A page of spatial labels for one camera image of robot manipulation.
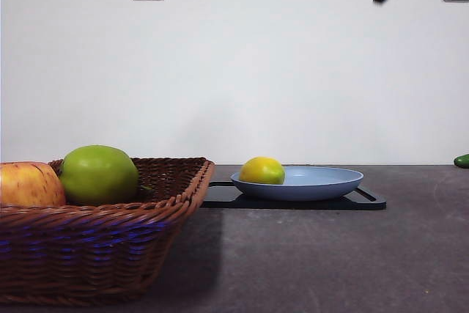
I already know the yellow lemon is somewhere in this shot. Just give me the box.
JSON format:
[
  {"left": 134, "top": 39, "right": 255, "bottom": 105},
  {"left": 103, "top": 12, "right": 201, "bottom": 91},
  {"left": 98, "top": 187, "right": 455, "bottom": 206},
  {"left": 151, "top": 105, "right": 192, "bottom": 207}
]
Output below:
[{"left": 239, "top": 156, "right": 286, "bottom": 185}]

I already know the pale blue plate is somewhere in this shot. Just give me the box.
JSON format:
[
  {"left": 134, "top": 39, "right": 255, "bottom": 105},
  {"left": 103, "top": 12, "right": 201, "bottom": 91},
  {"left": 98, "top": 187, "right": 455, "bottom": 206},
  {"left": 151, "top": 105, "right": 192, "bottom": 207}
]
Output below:
[{"left": 230, "top": 166, "right": 365, "bottom": 202}]

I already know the brown wicker basket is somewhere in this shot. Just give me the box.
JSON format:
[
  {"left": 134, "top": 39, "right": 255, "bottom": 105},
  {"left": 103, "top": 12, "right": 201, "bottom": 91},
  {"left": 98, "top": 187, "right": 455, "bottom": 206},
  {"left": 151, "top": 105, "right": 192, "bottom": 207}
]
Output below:
[{"left": 0, "top": 157, "right": 216, "bottom": 296}]

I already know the green apple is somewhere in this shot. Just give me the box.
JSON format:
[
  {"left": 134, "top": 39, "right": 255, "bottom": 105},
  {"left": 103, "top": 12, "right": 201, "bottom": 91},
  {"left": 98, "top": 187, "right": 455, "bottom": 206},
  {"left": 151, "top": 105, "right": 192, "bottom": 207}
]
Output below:
[{"left": 59, "top": 144, "right": 140, "bottom": 206}]

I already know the black flat tray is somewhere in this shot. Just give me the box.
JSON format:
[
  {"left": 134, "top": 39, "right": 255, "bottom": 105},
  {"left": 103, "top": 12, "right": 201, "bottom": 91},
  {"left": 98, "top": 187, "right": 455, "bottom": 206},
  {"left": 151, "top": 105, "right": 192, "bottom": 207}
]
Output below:
[{"left": 199, "top": 180, "right": 388, "bottom": 210}]

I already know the red yellow apple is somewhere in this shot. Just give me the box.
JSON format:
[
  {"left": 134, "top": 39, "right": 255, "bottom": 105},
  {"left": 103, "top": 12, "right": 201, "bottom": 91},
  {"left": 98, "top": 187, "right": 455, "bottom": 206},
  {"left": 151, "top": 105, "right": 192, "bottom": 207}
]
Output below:
[{"left": 0, "top": 161, "right": 67, "bottom": 208}]

